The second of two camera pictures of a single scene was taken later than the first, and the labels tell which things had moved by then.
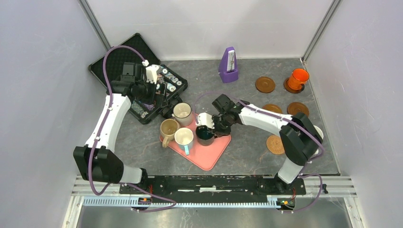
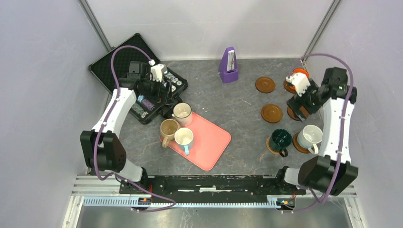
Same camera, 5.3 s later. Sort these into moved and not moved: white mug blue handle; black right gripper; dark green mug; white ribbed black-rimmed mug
Moved: black right gripper; dark green mug
Not moved: white ribbed black-rimmed mug; white mug blue handle
